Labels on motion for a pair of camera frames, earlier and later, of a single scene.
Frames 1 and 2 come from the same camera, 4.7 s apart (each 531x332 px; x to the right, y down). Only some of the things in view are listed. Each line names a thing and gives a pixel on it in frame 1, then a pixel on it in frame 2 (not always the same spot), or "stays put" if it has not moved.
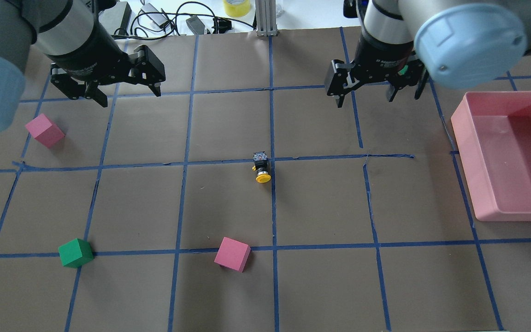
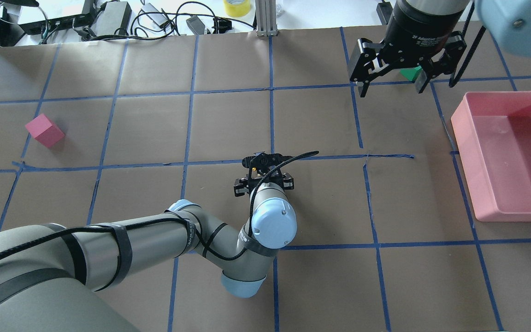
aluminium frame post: x=265 y=11 stays put
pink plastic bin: x=509 y=143 stays put
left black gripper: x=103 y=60 to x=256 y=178
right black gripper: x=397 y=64 to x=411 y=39
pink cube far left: x=43 y=129 stays put
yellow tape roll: x=237 y=8 stays put
